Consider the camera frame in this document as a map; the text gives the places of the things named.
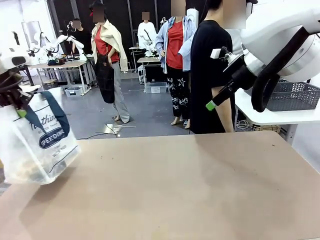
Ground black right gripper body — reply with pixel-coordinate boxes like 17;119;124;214
222;56;258;91

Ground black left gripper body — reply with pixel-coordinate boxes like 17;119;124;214
0;87;35;109

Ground translucent shopping bag blue handles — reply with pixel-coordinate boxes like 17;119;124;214
0;87;82;186

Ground person's right forearm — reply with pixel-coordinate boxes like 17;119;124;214
216;86;235;133

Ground black stand with boom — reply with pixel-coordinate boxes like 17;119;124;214
11;31;35;86

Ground person in black t-shirt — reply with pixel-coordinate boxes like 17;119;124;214
189;0;237;135

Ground dark storage crate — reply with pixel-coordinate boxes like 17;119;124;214
41;79;60;91

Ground white side table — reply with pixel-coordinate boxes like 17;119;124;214
234;88;320;145

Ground clear plastic storage bin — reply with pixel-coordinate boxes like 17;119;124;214
64;86;85;98

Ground grey plastic basket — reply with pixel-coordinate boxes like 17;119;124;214
266;79;320;112

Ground wood-top background table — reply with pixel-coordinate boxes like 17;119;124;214
28;59;96;95

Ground clear storage bin white lid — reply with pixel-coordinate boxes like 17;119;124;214
144;81;168;94

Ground mannequin with blue shirt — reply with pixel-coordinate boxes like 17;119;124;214
155;0;198;130

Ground grey board panel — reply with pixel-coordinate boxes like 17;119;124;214
21;21;42;48

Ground small school desk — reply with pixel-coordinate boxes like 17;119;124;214
136;56;161;93

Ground person in black clothes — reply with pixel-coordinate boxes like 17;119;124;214
71;18;93;55

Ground figure in white shirt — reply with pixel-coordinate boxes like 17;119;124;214
137;11;158;51

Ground mannequin with cream jacket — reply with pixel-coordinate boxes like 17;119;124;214
88;1;131;125

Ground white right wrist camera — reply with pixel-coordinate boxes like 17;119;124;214
210;46;234;63

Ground black right arm cable sleeve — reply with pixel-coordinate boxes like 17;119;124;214
251;26;311;113

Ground metal floor base plate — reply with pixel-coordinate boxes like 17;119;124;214
104;122;137;136

